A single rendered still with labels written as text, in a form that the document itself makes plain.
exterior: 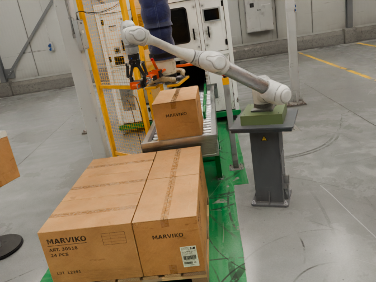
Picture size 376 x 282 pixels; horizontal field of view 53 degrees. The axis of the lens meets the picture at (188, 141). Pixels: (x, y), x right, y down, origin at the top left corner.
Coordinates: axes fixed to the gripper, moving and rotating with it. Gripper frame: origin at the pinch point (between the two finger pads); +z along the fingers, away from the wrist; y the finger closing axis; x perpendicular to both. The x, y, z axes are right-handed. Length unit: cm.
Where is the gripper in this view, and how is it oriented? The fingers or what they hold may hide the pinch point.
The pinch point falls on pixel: (139, 83)
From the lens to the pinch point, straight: 261.0
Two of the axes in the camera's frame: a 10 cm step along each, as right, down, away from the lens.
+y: -9.5, 0.5, 3.1
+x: -2.7, 3.5, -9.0
